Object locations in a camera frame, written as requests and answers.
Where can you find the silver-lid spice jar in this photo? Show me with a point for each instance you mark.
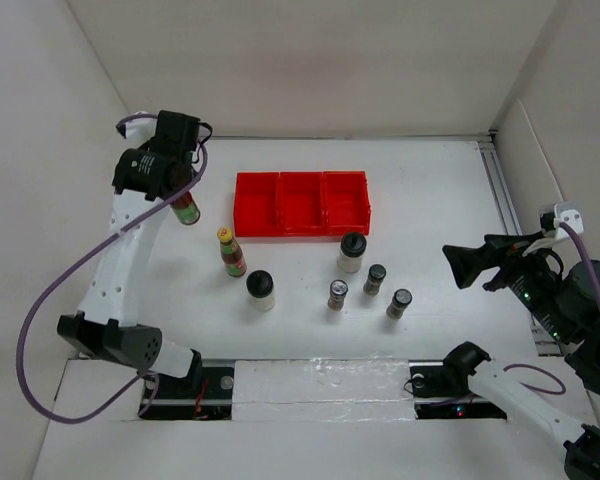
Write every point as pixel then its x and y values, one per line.
pixel 338 291

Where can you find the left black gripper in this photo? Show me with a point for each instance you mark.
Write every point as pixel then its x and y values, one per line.
pixel 198 175

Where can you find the white salt shaker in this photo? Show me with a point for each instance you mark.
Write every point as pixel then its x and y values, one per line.
pixel 352 248
pixel 260 287

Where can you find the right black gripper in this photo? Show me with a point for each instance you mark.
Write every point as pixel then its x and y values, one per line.
pixel 466 261

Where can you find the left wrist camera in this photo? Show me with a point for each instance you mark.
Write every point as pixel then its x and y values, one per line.
pixel 137 127

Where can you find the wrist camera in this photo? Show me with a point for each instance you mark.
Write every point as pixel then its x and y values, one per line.
pixel 552 216
pixel 137 127

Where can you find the red three-compartment tray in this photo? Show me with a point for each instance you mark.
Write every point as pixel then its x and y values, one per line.
pixel 301 204

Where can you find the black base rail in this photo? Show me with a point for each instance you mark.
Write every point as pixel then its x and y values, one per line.
pixel 317 390

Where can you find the right black-lid spice jar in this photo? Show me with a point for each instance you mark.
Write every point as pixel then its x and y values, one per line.
pixel 401 299

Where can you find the red sauce bottle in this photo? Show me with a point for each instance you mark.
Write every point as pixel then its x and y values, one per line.
pixel 186 210
pixel 231 253

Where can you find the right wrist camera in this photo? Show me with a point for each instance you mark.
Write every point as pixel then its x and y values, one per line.
pixel 552 216

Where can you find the black-lid spice jar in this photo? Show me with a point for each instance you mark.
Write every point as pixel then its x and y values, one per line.
pixel 401 299
pixel 375 277

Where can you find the middle black-lid spice jar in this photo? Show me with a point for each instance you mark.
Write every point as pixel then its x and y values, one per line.
pixel 375 277

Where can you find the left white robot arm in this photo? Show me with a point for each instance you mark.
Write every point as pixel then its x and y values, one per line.
pixel 149 181

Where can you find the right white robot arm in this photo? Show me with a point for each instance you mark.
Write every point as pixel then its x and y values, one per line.
pixel 560 404

